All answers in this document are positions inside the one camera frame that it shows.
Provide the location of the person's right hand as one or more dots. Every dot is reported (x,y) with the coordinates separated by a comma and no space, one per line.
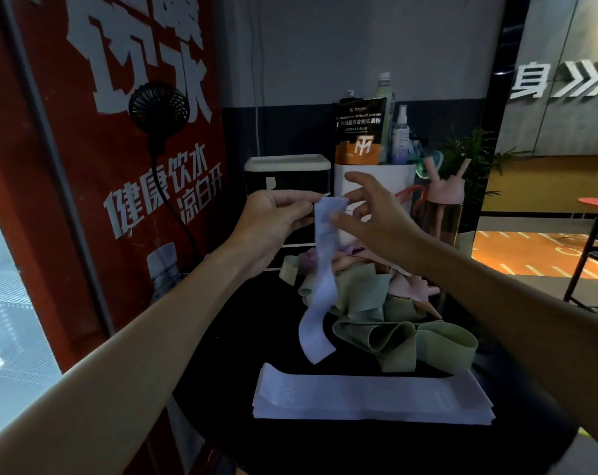
(388,227)

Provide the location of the person's left hand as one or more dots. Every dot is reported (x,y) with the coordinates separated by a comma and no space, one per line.
(262,227)

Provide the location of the person's left thumb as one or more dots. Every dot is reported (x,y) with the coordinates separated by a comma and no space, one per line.
(299,220)

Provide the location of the person's right thumb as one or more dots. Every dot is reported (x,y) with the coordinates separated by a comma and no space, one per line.
(343,223)

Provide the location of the lavender resistance band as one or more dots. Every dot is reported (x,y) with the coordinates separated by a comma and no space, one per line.
(323,272)

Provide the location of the person's right forearm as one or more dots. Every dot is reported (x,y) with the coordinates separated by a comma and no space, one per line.
(521,316)

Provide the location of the person's left forearm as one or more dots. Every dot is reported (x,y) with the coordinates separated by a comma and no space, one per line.
(111,370)

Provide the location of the white black drawer box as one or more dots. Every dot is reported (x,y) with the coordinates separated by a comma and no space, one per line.
(289,175)

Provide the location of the white storage container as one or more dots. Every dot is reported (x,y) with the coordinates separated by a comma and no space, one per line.
(383,175)

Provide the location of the black orange powder pouch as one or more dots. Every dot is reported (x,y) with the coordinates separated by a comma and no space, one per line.
(361,133)

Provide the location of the pile of green pink bands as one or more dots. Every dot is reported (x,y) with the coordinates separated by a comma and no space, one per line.
(378,311)

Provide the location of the pink water bottle with straw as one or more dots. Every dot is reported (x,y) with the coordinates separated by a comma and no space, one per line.
(445,207)

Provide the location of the clear spray bottle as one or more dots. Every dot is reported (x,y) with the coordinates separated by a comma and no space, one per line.
(401,136)

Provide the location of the pale bottle with white cap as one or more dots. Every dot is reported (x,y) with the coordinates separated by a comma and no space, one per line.
(385,101)

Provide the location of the green potted plant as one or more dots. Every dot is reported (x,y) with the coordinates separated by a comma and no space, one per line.
(472,168)

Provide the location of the stack of folded lavender bands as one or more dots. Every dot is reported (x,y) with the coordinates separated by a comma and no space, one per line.
(373,398)

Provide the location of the small black fan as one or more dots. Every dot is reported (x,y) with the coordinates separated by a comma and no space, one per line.
(159,109)

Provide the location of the red drinking water machine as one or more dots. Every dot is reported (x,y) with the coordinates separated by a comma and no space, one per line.
(106,158)

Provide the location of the black metal rack frame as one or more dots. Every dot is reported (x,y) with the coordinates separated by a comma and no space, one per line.
(593,242)

